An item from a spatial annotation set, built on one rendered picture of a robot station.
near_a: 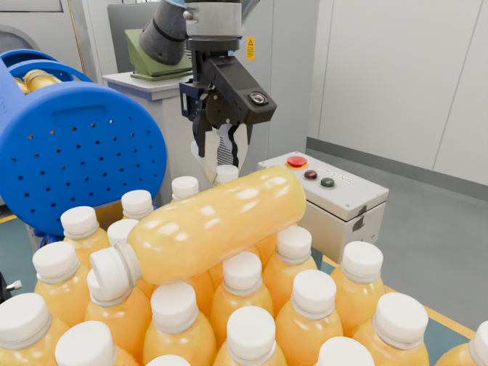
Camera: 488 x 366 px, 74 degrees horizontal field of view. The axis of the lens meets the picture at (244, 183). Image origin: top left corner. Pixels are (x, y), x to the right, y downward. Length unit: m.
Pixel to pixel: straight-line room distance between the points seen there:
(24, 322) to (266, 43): 2.06
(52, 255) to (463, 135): 2.97
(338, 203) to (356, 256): 0.13
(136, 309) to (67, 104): 0.36
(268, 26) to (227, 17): 1.75
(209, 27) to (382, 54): 2.81
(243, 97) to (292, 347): 0.28
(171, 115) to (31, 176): 0.58
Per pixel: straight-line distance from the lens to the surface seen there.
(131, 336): 0.36
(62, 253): 0.39
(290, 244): 0.36
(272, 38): 2.21
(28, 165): 0.62
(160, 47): 1.14
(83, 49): 2.03
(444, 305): 2.07
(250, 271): 0.32
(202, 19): 0.46
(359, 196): 0.50
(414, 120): 3.17
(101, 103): 0.61
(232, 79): 0.43
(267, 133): 2.32
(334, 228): 0.49
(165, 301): 0.30
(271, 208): 0.32
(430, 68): 3.08
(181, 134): 1.13
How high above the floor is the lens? 1.33
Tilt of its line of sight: 27 degrees down
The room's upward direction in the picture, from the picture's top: straight up
